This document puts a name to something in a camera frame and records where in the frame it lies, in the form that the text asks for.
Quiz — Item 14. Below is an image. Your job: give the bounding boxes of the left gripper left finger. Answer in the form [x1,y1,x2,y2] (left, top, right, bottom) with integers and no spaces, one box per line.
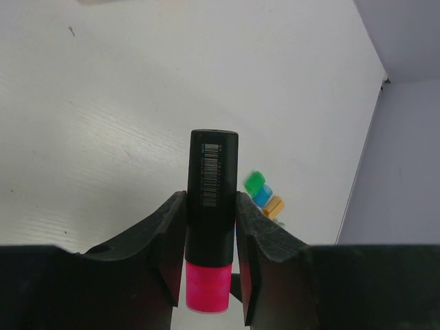
[1,191,186,329]

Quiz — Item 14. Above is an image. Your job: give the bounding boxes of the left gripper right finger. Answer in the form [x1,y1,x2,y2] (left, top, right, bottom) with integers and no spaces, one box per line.
[234,192,439,329]

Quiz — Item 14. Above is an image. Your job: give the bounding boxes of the mint green highlighter cap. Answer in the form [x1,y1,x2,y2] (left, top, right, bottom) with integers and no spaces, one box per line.
[274,219,285,228]

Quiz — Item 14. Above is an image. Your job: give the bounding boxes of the orange yellow highlighter cap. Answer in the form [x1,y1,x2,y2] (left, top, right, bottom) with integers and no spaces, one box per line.
[263,196,285,220]

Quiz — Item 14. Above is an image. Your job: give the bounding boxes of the blue highlighter cap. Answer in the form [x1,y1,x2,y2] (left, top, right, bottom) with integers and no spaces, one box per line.
[252,184,273,208]

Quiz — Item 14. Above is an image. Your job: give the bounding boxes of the black highlighter pink cap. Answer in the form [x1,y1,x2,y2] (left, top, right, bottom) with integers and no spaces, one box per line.
[185,129,239,314]

